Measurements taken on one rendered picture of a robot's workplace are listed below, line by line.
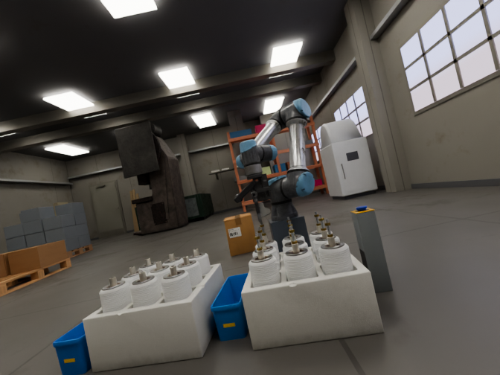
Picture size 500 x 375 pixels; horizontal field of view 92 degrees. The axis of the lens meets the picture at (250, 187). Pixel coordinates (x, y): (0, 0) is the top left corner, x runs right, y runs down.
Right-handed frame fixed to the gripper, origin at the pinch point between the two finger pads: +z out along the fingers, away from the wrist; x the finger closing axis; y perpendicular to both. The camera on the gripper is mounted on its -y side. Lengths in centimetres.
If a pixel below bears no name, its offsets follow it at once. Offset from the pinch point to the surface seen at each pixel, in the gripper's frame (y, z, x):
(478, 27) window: 254, -126, 131
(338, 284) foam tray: 18.3, 19.0, -33.6
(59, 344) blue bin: -75, 23, -23
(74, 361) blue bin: -71, 30, -23
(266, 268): -1.2, 11.6, -28.1
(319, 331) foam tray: 10.1, 31.7, -32.6
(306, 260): 11.6, 11.7, -29.1
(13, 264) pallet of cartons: -301, 10, 186
